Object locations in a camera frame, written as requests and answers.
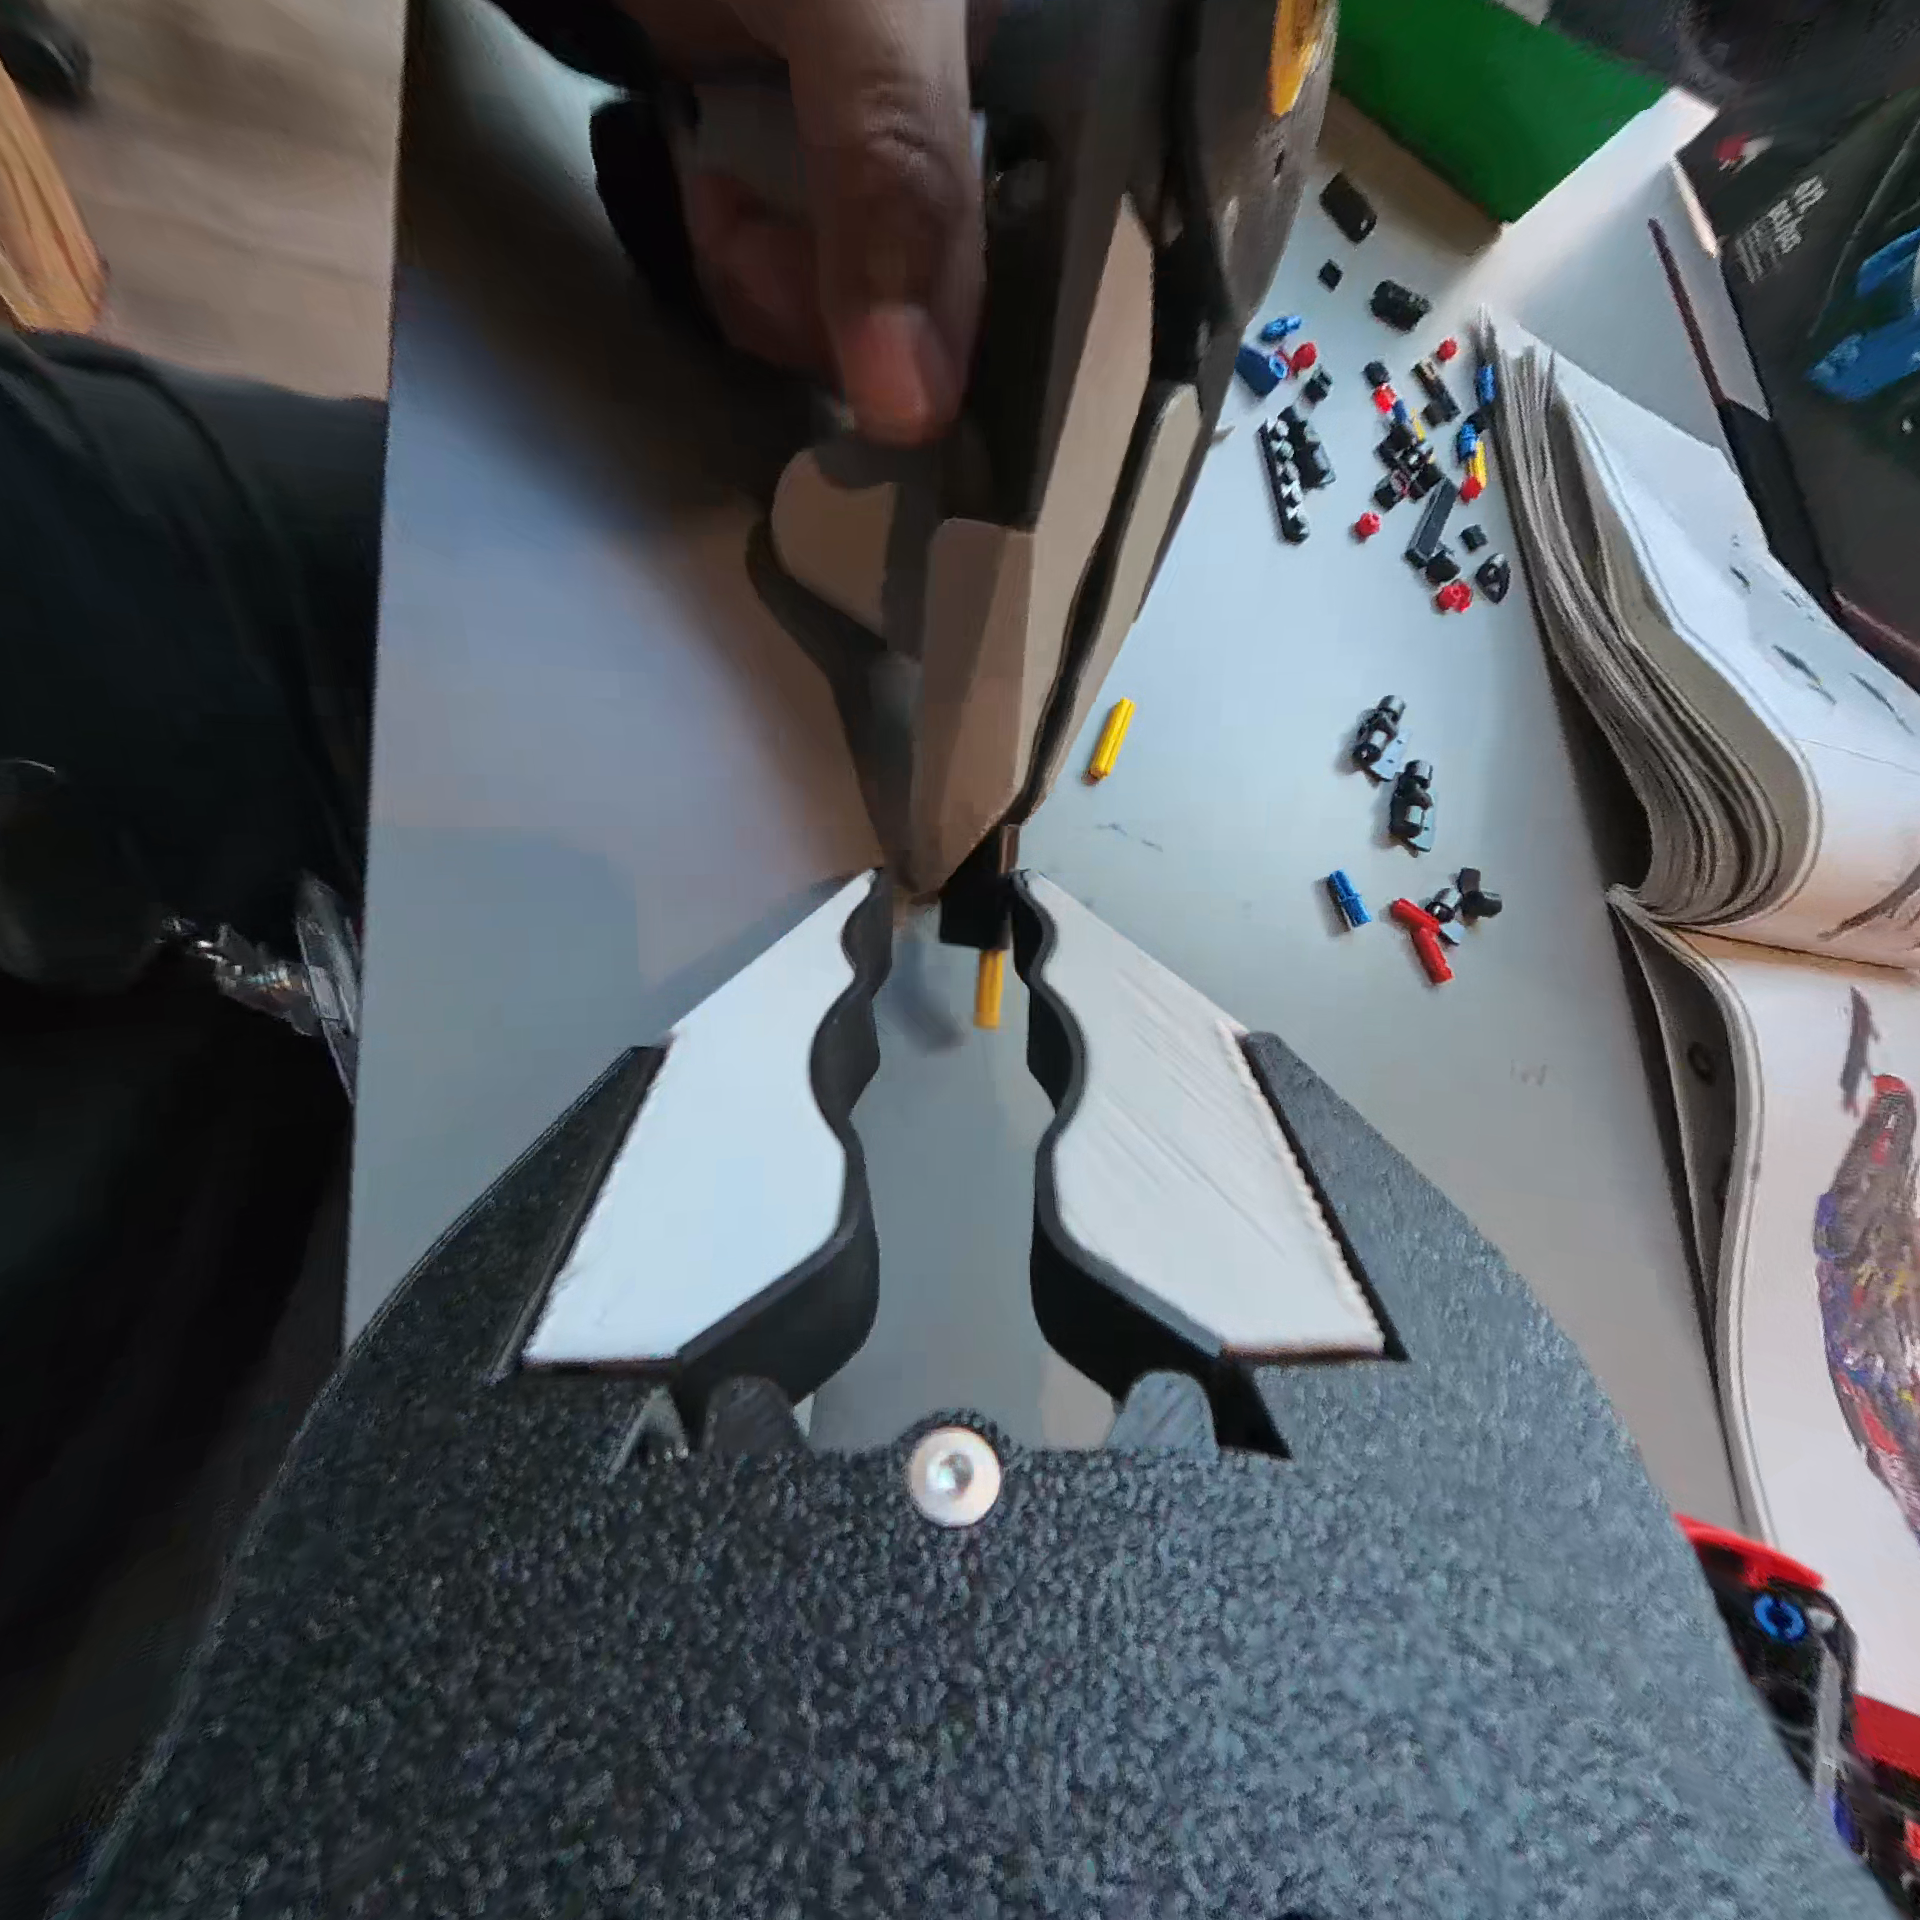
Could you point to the red toy axle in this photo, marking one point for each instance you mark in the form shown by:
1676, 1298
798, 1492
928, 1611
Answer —
1413, 915
1434, 955

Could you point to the person's left hand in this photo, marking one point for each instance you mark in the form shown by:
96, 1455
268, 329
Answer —
856, 180

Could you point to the partly built toy car model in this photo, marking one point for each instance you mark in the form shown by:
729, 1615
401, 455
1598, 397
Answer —
1786, 1620

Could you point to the yellow toy axle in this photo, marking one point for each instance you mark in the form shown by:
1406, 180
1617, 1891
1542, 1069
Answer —
1112, 739
991, 991

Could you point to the pile of small toy bricks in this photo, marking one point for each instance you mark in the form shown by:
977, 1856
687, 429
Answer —
1424, 450

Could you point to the black toy clip plate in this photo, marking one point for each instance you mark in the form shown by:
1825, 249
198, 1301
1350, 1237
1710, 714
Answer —
1380, 739
1410, 808

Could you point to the blue toy pin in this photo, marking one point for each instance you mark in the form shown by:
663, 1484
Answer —
1346, 900

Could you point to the wooden post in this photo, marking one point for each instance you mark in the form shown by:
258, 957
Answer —
38, 224

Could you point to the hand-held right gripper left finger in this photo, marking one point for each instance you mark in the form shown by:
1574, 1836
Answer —
704, 1184

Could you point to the black toy car set box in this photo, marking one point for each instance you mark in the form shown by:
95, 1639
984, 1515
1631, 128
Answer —
1800, 271

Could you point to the person's lap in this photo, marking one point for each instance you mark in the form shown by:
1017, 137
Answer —
149, 751

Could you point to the instruction booklet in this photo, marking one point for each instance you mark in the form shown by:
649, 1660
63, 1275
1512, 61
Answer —
1681, 721

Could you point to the black toy axle connector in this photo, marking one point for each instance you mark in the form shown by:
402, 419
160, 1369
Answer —
980, 891

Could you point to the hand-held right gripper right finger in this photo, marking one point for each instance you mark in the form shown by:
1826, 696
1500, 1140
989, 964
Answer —
1201, 1184

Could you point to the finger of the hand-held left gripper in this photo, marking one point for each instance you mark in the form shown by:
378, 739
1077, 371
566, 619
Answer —
1021, 645
833, 523

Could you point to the green plastic bin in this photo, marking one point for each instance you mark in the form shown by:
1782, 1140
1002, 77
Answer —
1470, 89

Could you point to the small black toy connector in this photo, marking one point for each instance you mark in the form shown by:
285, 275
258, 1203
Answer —
1480, 895
1446, 907

